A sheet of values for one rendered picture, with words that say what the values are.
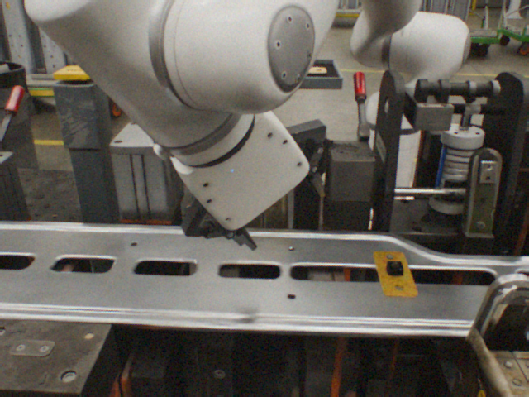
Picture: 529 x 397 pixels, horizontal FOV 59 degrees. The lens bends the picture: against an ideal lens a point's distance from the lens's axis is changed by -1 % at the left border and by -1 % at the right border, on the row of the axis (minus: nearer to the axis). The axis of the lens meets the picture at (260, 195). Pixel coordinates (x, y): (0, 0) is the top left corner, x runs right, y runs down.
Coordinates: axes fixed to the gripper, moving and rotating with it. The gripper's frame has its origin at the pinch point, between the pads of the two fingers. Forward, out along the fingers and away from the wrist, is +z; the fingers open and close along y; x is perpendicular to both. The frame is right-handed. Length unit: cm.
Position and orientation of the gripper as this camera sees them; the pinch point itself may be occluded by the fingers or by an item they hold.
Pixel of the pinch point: (278, 210)
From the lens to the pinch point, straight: 51.3
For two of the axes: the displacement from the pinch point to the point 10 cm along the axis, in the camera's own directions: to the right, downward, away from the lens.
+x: -4.7, -6.3, 6.2
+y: 7.9, -6.1, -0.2
